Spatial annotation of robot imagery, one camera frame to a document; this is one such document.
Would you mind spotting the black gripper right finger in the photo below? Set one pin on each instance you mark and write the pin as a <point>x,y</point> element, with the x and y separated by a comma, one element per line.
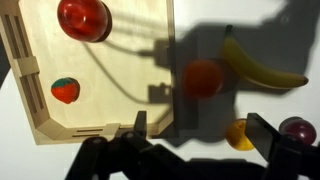
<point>286,160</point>

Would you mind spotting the yellow banana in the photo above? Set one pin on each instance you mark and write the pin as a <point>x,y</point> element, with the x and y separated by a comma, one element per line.
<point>260,71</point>

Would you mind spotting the wooden slatted crate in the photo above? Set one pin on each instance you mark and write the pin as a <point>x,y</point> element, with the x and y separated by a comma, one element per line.
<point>100,83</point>

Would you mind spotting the small yellow peach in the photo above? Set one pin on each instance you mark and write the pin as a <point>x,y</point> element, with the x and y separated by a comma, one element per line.
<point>237,135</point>

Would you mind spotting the orange fruit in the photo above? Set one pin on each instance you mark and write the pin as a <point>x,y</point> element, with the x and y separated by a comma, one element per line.
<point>202,79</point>

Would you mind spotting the red strawberry green top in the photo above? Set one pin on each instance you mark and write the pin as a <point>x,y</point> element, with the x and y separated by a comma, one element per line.
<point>65,90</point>

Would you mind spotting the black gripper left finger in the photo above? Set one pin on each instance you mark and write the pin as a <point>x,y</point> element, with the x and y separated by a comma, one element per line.
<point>133,160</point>

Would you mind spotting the dark purple plum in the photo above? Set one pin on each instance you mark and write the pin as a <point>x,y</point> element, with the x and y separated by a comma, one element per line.
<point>301,130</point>

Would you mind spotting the red tomato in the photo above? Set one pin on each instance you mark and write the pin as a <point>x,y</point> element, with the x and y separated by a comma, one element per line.
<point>83,20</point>

